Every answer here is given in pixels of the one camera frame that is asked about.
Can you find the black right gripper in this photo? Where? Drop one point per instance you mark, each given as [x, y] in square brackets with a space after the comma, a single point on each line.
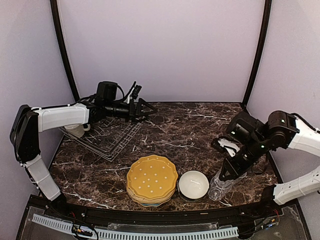
[236, 170]

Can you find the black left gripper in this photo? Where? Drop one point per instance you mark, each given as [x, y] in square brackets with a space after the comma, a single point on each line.
[132, 113]

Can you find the clear drinking glass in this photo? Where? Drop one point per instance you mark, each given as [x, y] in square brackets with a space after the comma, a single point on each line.
[218, 188]

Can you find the navy and white bowl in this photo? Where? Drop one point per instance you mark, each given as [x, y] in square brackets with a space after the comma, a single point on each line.
[192, 186]

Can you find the cream ceramic plate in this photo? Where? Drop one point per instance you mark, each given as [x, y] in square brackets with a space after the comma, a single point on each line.
[145, 194]

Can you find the blue polka dot plate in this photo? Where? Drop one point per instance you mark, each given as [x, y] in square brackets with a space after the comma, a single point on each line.
[150, 204]

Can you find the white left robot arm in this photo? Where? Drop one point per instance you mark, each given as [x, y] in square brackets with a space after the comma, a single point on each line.
[31, 122]

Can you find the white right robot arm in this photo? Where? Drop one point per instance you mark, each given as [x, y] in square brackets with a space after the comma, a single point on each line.
[285, 131]

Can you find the cream ribbed mug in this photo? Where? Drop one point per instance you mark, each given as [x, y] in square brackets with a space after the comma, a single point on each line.
[78, 130]

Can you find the chrome wire dish rack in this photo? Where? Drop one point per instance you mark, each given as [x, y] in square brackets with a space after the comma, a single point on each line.
[106, 138]

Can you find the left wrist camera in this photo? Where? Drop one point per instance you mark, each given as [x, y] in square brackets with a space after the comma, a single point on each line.
[107, 93]

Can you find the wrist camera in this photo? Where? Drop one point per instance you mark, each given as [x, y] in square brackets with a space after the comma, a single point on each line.
[241, 130]
[107, 93]

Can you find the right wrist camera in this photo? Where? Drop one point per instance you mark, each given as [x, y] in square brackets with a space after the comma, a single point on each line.
[241, 130]

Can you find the black front rail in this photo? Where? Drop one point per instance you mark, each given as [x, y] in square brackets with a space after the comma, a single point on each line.
[119, 212]

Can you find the white slotted cable duct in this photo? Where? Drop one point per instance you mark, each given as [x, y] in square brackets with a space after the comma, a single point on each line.
[116, 231]

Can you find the black left frame post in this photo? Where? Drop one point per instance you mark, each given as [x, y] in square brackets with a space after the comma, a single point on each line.
[62, 48]

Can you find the black frame post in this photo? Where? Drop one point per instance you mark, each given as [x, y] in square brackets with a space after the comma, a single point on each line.
[62, 48]
[258, 53]

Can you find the black right frame post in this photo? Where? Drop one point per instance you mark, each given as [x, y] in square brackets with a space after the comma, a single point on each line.
[258, 53]

